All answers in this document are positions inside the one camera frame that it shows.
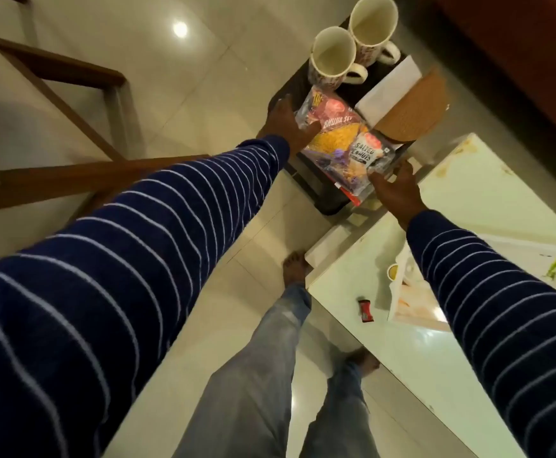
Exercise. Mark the person's leg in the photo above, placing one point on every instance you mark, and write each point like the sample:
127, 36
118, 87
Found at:
340, 419
254, 391

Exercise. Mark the person's left hand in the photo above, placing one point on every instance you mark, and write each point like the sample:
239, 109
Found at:
282, 126

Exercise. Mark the brown cork mat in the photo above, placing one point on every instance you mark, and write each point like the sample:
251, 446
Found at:
416, 109

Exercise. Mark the clear red peanut packet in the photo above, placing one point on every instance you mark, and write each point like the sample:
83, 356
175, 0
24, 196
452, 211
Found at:
361, 162

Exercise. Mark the person's right hand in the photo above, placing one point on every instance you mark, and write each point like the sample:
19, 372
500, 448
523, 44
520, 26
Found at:
399, 195

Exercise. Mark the white paper napkin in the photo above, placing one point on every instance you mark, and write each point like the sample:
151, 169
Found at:
385, 92

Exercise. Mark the person's right foot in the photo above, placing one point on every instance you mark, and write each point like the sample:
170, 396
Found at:
365, 360

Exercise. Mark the person's right forearm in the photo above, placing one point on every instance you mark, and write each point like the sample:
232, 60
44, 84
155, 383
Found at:
502, 319

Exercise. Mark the person's right thumb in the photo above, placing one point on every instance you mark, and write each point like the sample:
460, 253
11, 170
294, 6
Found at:
378, 178

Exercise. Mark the wooden chair frame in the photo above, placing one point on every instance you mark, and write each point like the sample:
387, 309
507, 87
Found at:
63, 181

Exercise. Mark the white stained food tray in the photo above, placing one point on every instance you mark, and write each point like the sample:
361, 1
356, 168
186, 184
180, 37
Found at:
419, 300

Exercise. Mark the small red sachet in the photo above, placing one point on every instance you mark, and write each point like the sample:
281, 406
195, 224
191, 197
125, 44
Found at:
366, 310

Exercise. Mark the person's left leg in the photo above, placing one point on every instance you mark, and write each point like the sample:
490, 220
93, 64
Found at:
254, 391

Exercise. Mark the person's left thumb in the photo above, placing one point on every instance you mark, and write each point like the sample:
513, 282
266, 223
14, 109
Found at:
310, 129

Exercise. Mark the person's left forearm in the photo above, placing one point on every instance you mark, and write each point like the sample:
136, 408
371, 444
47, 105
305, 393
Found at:
130, 286

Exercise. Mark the purple yellow snack packet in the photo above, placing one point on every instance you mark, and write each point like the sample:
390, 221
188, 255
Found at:
333, 128

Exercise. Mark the small yellow sauce cup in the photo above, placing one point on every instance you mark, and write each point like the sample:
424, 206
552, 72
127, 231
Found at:
392, 271

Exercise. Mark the person's left foot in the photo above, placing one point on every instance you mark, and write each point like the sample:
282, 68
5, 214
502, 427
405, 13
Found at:
295, 267

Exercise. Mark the person's foot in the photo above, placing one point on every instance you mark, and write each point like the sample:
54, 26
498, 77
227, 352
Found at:
365, 360
295, 267

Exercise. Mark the brown sofa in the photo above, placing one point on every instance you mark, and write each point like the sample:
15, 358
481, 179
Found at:
526, 52

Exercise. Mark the white printed mug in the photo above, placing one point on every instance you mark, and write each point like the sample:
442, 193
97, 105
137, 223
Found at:
330, 57
372, 23

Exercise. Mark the person's right leg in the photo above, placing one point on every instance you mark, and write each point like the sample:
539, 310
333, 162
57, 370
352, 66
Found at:
340, 419

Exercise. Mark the black serving tray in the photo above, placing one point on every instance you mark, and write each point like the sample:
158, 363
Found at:
318, 188

